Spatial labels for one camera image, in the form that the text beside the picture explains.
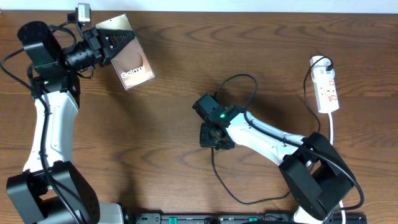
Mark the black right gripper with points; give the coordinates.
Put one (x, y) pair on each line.
(204, 142)

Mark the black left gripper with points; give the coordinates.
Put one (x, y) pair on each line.
(92, 37)

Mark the Galaxy S25 Ultra smartphone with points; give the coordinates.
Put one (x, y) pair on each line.
(131, 64)

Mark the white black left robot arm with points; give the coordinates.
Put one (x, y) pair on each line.
(50, 189)

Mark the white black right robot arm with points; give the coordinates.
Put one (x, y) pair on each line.
(316, 175)

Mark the white power strip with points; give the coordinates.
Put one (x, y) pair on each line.
(324, 85)

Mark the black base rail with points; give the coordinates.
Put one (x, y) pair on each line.
(156, 218)

